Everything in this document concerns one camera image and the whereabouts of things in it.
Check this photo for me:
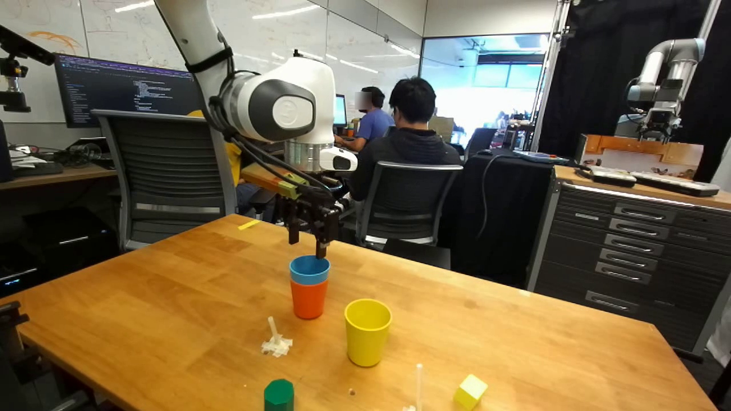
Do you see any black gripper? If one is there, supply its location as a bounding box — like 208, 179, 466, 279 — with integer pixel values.
274, 175, 355, 260

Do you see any blue plastic cup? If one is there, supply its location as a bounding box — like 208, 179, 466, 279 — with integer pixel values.
288, 254, 334, 287

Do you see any yellow plastic cup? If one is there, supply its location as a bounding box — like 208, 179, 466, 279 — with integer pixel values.
343, 297, 396, 369

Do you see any orange plastic cup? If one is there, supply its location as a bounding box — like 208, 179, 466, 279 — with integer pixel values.
288, 281, 331, 321

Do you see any grey mesh office chair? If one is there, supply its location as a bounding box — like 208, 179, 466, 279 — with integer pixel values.
355, 160, 466, 268

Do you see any clear plastic jack piece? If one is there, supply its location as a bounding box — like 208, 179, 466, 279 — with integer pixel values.
261, 315, 296, 361
402, 362, 430, 411

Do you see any person in blue shirt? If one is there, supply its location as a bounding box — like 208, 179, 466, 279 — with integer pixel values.
334, 84, 396, 154

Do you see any person in black hoodie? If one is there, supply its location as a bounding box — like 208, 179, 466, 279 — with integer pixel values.
348, 76, 465, 254

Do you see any grey high-back office chair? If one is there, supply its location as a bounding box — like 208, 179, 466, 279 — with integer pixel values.
92, 107, 240, 254

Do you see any green cylinder block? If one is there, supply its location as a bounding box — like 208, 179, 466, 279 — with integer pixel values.
264, 377, 297, 411

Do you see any black covered table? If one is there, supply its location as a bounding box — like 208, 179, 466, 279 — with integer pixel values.
446, 149, 559, 287

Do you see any yellow cube block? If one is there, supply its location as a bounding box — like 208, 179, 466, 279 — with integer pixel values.
453, 371, 490, 411

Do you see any dark computer monitor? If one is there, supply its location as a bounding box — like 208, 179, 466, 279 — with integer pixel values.
53, 52, 206, 130

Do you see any black keyboard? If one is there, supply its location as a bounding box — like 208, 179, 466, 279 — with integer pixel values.
580, 167, 639, 190
630, 171, 722, 198

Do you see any grey drawer cabinet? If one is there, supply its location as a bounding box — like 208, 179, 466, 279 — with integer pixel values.
525, 161, 731, 356

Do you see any orange cardboard box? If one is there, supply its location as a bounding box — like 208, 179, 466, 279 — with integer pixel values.
576, 133, 706, 179

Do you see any black camera on mount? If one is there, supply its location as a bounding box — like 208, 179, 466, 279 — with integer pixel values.
0, 23, 57, 115

